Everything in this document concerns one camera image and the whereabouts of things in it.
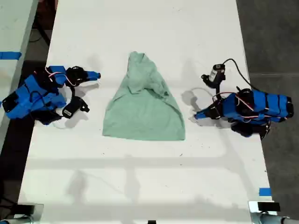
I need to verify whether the metal bracket plate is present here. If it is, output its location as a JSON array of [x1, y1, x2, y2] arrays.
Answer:
[[248, 201, 279, 215], [13, 203, 45, 220]]

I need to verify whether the grey metal pipe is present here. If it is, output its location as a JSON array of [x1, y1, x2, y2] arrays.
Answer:
[[250, 212, 299, 224], [0, 215, 34, 224]]

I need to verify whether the small black box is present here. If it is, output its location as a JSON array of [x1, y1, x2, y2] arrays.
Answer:
[[257, 202, 281, 212], [17, 204, 36, 214]]

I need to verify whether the pale green T-shirt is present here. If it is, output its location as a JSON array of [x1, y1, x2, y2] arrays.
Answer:
[[102, 51, 186, 142]]

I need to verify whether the long blue tape strip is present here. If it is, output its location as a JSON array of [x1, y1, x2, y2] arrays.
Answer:
[[0, 51, 22, 60]]

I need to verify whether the black floor cable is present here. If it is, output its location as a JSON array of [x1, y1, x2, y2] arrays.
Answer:
[[29, 21, 51, 48]]

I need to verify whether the thin white cable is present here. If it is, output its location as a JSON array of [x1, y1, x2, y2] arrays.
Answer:
[[51, 119, 69, 130]]

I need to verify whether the short blue tape strip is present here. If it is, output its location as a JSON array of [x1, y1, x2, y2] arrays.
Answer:
[[258, 187, 272, 197]]

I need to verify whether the white side table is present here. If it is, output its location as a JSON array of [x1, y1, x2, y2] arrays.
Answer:
[[0, 0, 39, 150]]

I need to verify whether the black camera cable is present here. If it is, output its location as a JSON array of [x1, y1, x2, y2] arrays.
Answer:
[[221, 58, 259, 92]]

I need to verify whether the black camera box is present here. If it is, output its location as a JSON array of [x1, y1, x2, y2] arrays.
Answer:
[[62, 96, 91, 119], [201, 63, 227, 90]]

